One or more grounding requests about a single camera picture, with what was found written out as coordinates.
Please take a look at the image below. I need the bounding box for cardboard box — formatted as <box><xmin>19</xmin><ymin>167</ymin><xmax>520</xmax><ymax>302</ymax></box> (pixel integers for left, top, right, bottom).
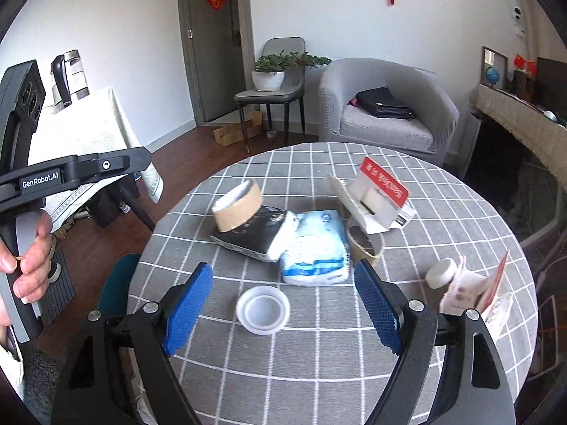
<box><xmin>213</xmin><ymin>108</ymin><xmax>263</xmax><ymax>147</ymax></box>

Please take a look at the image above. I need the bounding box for brown paper ring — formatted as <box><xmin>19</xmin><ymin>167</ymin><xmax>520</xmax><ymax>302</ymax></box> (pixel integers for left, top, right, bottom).
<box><xmin>346</xmin><ymin>225</ymin><xmax>384</xmax><ymax>269</ymax></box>

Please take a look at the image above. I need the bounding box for person's grey clothing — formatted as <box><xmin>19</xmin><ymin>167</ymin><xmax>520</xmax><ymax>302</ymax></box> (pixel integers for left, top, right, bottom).
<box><xmin>0</xmin><ymin>328</ymin><xmax>69</xmax><ymax>425</ymax></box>

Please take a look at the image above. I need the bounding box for grey dining chair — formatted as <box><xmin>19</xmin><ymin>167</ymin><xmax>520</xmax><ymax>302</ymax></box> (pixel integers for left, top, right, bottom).
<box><xmin>233</xmin><ymin>36</ymin><xmax>307</xmax><ymax>154</ymax></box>

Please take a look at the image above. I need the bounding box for picture frame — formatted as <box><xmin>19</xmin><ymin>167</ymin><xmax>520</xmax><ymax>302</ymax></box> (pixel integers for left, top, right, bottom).
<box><xmin>481</xmin><ymin>46</ymin><xmax>509</xmax><ymax>90</ymax></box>

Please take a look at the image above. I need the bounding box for teal chair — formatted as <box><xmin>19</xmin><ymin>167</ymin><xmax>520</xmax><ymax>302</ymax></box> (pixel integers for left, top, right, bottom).
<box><xmin>97</xmin><ymin>253</ymin><xmax>143</xmax><ymax>320</ymax></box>

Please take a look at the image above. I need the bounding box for brown cardboard tape roll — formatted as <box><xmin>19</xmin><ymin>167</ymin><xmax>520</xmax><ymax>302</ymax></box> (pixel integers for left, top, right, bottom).
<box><xmin>212</xmin><ymin>179</ymin><xmax>263</xmax><ymax>233</ymax></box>

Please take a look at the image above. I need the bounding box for grey armchair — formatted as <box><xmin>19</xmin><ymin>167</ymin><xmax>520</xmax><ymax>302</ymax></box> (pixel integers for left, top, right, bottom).
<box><xmin>318</xmin><ymin>57</ymin><xmax>460</xmax><ymax>167</ymax></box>

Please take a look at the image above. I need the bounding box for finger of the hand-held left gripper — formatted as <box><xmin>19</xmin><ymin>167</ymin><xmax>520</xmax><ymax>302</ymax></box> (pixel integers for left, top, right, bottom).
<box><xmin>77</xmin><ymin>147</ymin><xmax>152</xmax><ymax>182</ymax></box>

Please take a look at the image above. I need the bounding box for black ribbed panel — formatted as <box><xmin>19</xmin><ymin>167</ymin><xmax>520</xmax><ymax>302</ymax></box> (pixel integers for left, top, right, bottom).
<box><xmin>39</xmin><ymin>248</ymin><xmax>77</xmax><ymax>325</ymax></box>

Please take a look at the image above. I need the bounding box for dark table leg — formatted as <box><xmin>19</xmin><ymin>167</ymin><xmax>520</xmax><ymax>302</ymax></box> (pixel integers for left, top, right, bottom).
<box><xmin>119</xmin><ymin>177</ymin><xmax>156</xmax><ymax>232</ymax></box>

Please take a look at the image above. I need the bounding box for desk with beige cloth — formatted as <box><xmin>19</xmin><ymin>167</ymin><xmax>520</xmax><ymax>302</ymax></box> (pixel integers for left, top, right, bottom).
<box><xmin>469</xmin><ymin>83</ymin><xmax>567</xmax><ymax>174</ymax></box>

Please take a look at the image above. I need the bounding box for potted plant white pot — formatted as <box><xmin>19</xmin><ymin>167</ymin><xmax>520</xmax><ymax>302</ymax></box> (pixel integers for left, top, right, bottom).
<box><xmin>251</xmin><ymin>51</ymin><xmax>332</xmax><ymax>93</ymax></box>

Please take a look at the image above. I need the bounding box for black bag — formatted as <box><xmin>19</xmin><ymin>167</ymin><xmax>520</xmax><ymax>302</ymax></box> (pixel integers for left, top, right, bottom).
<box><xmin>355</xmin><ymin>87</ymin><xmax>417</xmax><ymax>120</ymax></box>

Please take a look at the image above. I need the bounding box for grey checked tablecloth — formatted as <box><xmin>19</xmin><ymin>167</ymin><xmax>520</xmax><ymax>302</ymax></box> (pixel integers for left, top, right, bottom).
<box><xmin>126</xmin><ymin>142</ymin><xmax>539</xmax><ymax>425</ymax></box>

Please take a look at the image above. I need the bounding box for black plastic packet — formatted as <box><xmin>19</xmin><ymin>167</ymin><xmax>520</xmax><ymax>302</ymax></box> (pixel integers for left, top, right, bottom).
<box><xmin>210</xmin><ymin>206</ymin><xmax>297</xmax><ymax>263</ymax></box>

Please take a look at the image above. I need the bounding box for glass kettle black handle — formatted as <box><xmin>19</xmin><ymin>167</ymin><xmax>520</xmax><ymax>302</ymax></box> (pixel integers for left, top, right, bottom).
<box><xmin>50</xmin><ymin>50</ymin><xmax>92</xmax><ymax>108</ymax></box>

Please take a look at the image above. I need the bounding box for white red cardboard package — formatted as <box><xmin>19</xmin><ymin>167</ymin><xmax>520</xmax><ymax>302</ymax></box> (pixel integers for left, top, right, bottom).
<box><xmin>327</xmin><ymin>157</ymin><xmax>417</xmax><ymax>234</ymax></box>

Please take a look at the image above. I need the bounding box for black monitor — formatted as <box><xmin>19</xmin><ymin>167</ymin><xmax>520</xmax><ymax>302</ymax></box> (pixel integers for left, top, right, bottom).
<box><xmin>535</xmin><ymin>57</ymin><xmax>567</xmax><ymax>118</ymax></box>

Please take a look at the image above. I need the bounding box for cream patterned tablecloth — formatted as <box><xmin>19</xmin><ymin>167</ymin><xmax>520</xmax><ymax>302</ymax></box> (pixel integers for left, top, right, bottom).
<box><xmin>26</xmin><ymin>86</ymin><xmax>165</xmax><ymax>234</ymax></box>

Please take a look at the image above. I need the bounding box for blue white tissue packet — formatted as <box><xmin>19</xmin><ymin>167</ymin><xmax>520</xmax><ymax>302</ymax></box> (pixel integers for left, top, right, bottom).
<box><xmin>280</xmin><ymin>209</ymin><xmax>352</xmax><ymax>287</ymax></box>

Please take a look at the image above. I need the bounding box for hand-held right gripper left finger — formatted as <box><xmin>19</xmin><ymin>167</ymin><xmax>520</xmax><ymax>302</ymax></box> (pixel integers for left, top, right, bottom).
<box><xmin>51</xmin><ymin>262</ymin><xmax>214</xmax><ymax>425</ymax></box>

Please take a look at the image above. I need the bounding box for white red carton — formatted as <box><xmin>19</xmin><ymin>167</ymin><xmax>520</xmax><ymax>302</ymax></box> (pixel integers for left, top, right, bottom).
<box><xmin>439</xmin><ymin>251</ymin><xmax>515</xmax><ymax>325</ymax></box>

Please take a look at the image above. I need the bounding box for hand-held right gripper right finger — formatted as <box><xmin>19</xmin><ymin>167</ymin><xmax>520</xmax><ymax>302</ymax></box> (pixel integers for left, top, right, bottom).
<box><xmin>353</xmin><ymin>259</ymin><xmax>517</xmax><ymax>425</ymax></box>

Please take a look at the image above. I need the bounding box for grey door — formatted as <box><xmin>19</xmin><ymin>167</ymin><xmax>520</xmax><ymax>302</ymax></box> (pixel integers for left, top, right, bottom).
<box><xmin>176</xmin><ymin>0</ymin><xmax>256</xmax><ymax>125</ymax></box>

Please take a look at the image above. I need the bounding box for white plastic lid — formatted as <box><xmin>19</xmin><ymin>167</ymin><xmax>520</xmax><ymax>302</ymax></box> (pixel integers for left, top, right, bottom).
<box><xmin>236</xmin><ymin>286</ymin><xmax>291</xmax><ymax>335</ymax></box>

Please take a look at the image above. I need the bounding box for person's left hand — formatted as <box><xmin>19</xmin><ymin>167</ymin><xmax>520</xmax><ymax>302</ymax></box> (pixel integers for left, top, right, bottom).
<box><xmin>0</xmin><ymin>209</ymin><xmax>55</xmax><ymax>298</ymax></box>

